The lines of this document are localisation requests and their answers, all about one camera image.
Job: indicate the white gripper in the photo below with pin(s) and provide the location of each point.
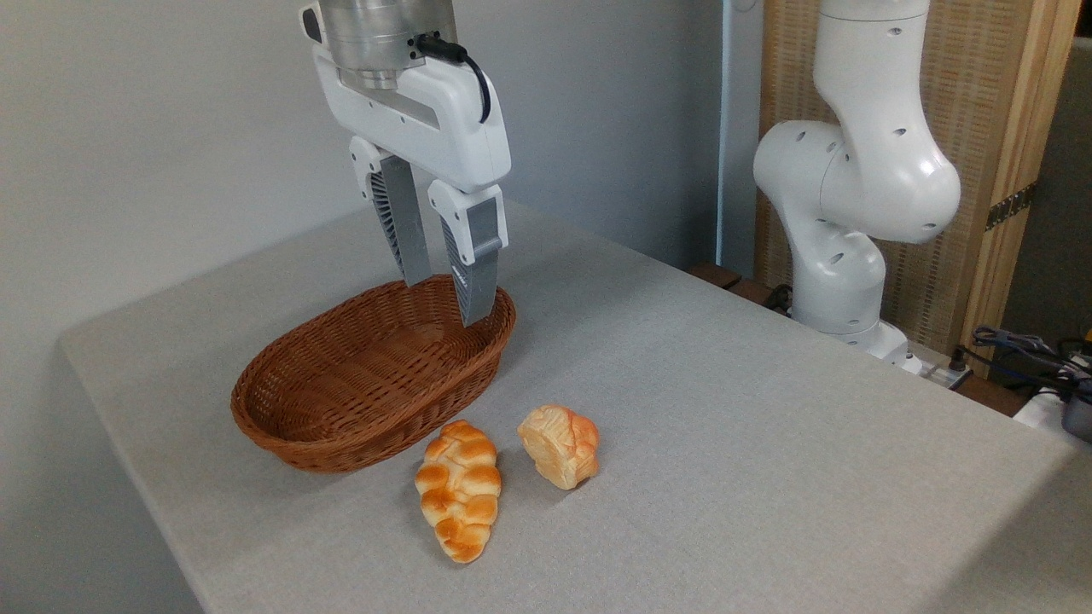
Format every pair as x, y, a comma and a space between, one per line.
444, 119

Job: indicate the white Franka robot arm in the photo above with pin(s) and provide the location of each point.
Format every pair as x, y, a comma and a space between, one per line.
857, 175

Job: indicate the brown oval wicker basket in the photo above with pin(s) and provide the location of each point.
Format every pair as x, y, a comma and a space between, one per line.
358, 384

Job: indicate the small round bread piece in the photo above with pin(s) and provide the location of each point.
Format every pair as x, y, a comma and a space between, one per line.
560, 445

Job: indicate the long braided bread loaf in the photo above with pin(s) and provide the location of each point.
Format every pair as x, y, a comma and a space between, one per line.
459, 490

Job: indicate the wooden woven folding screen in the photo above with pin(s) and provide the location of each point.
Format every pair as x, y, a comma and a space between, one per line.
981, 102

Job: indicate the metal screen hinge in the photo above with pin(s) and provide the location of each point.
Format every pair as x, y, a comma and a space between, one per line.
1011, 205

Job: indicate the grey device box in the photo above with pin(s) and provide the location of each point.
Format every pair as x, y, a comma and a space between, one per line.
1078, 414

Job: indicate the white vertical wall post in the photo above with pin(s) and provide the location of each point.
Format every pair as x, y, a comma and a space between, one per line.
739, 128

